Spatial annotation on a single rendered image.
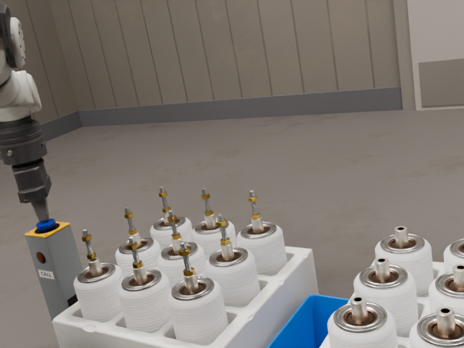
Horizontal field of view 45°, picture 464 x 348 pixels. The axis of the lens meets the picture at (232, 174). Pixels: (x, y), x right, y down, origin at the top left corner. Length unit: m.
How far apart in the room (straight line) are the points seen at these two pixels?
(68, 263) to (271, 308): 0.46
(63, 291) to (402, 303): 0.71
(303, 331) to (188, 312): 0.28
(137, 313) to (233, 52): 2.49
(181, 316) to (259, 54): 2.46
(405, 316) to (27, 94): 0.77
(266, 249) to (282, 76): 2.20
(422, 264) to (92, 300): 0.61
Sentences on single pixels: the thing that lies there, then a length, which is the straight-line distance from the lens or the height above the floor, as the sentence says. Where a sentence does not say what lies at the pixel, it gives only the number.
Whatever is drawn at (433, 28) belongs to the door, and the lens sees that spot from 2.92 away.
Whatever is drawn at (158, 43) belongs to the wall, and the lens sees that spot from 3.66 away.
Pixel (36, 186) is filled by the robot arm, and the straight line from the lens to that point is 1.21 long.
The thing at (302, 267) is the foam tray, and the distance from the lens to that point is 1.19.
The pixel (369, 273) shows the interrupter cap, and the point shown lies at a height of 0.25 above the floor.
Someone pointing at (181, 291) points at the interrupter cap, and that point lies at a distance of 1.00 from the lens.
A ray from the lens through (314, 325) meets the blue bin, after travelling 1.20.
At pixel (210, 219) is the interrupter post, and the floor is 0.27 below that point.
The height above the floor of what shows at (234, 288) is 0.21.
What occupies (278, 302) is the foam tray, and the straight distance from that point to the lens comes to 1.11.
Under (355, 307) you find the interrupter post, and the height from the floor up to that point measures 0.27.
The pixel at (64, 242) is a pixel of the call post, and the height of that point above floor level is 0.28.
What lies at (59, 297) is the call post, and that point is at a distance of 1.31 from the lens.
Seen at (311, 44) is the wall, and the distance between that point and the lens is 3.15.
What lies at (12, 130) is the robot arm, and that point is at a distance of 1.19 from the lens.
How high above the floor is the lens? 0.72
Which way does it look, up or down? 17 degrees down
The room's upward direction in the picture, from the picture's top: 11 degrees counter-clockwise
